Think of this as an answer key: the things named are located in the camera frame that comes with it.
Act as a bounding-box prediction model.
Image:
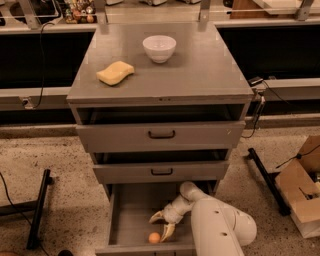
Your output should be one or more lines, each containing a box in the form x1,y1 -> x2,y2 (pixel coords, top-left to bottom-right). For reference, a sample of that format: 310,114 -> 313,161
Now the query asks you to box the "black power cable left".
21,21 -> 56,110

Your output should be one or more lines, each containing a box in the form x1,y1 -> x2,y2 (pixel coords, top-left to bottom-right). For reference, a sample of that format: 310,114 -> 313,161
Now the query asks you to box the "grey top drawer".
76,121 -> 244,153

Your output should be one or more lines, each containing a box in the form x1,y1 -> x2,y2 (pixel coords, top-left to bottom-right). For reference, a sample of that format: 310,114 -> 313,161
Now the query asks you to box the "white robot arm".
149,181 -> 257,256

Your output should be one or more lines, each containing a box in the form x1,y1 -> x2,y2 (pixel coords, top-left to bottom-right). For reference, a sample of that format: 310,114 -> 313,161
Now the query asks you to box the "grey drawer cabinet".
66,21 -> 255,201

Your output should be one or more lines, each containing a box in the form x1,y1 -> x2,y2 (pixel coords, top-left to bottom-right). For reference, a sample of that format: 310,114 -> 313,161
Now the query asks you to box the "brown cardboard box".
275,136 -> 320,238

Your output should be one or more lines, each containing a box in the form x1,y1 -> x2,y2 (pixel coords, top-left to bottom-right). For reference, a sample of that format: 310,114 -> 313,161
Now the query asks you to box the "white ceramic bowl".
143,35 -> 176,63

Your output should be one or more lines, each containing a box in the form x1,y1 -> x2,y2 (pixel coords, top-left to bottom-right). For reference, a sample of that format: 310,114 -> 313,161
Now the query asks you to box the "small orange fruit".
148,232 -> 161,244

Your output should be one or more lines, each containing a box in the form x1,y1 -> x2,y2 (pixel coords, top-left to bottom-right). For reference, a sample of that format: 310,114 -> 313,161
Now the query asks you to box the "tray of small bottles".
63,0 -> 97,24

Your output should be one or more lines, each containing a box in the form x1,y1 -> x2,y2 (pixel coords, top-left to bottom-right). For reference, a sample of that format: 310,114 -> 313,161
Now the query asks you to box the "black cable right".
241,76 -> 294,140

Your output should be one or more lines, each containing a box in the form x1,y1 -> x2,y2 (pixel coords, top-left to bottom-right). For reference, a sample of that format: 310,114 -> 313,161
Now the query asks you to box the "black floor cable left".
0,171 -> 51,256

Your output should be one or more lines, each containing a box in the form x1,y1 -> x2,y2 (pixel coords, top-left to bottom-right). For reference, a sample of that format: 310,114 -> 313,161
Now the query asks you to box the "grey bottom drawer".
96,182 -> 196,256

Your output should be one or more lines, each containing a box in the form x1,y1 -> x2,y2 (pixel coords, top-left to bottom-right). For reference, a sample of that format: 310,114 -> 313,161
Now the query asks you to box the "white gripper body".
162,195 -> 194,224

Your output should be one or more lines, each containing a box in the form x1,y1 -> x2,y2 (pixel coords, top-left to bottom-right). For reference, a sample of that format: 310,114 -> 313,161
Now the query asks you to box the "yellow sponge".
96,61 -> 135,86

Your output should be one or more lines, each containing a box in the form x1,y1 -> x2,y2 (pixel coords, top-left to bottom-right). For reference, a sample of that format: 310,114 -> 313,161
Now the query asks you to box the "black metal leg right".
248,148 -> 291,216

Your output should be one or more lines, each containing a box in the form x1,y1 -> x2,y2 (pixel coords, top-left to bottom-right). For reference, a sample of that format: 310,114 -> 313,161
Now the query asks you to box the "grey drawer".
93,161 -> 229,184
76,121 -> 244,153
96,182 -> 196,256

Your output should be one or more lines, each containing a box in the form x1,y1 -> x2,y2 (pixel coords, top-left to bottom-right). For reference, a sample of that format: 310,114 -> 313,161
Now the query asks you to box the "black metal stand left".
0,169 -> 53,250

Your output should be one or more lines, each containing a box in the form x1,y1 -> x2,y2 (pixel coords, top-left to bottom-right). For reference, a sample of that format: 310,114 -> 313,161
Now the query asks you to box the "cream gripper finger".
149,211 -> 164,224
161,223 -> 175,242

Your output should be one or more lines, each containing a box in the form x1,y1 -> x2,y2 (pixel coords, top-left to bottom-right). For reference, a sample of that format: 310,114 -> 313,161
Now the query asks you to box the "grey middle drawer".
93,161 -> 229,184

